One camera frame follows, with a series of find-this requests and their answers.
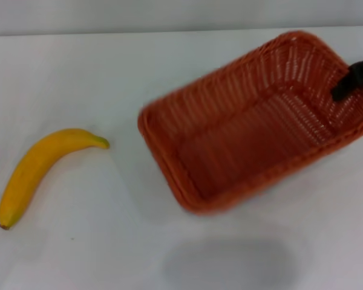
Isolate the yellow banana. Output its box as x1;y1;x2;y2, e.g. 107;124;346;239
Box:
0;128;111;231

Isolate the orange woven rectangular basket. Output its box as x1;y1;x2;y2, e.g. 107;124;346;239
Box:
137;30;363;216

